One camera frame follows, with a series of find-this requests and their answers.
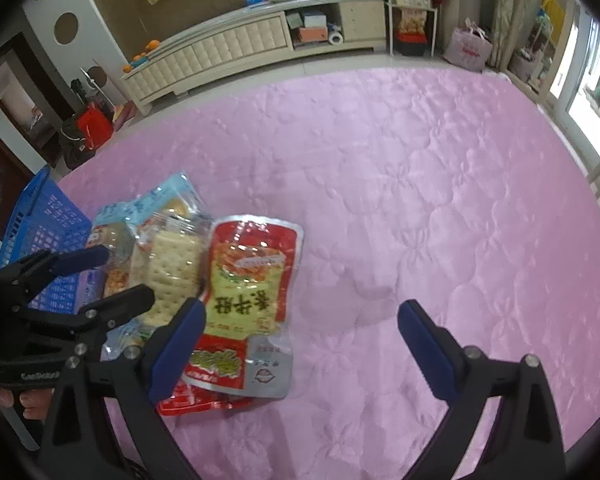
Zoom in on clear cracker pack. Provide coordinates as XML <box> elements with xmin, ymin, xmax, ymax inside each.
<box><xmin>129</xmin><ymin>212</ymin><xmax>211</xmax><ymax>333</ymax></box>

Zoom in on person's hand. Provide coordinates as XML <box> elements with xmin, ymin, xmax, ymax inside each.
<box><xmin>0</xmin><ymin>387</ymin><xmax>54</xmax><ymax>420</ymax></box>

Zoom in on blue plastic basket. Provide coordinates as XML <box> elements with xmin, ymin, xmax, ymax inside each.
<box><xmin>0</xmin><ymin>167</ymin><xmax>92</xmax><ymax>314</ymax></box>

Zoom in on light blue bread packet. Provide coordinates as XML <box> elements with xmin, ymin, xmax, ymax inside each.
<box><xmin>85</xmin><ymin>174</ymin><xmax>204</xmax><ymax>263</ymax></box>

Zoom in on small red snack packet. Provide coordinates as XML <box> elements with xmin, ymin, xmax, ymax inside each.
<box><xmin>157</xmin><ymin>379</ymin><xmax>253</xmax><ymax>416</ymax></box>

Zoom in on red shopping bag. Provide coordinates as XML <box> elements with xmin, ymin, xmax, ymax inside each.
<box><xmin>76</xmin><ymin>103</ymin><xmax>114</xmax><ymax>152</ymax></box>

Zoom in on large red yellow snack bag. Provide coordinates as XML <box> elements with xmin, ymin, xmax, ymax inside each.
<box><xmin>183</xmin><ymin>214</ymin><xmax>303</xmax><ymax>399</ymax></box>

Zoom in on oranges on cabinet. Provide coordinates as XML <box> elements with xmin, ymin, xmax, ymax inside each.
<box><xmin>122</xmin><ymin>39</ymin><xmax>160</xmax><ymax>74</ymax></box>

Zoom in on pink quilted mat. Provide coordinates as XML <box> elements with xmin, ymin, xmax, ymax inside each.
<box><xmin>60</xmin><ymin>68</ymin><xmax>600</xmax><ymax>479</ymax></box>

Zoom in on cream TV cabinet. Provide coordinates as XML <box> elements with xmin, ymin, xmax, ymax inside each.
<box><xmin>120</xmin><ymin>0</ymin><xmax>387</xmax><ymax>115</ymax></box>

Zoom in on pink gift bag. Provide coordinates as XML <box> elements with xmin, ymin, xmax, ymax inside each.
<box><xmin>443</xmin><ymin>18</ymin><xmax>493</xmax><ymax>73</ymax></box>

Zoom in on white metal shelf rack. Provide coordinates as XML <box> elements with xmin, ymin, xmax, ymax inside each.
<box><xmin>382</xmin><ymin>0</ymin><xmax>442</xmax><ymax>58</ymax></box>

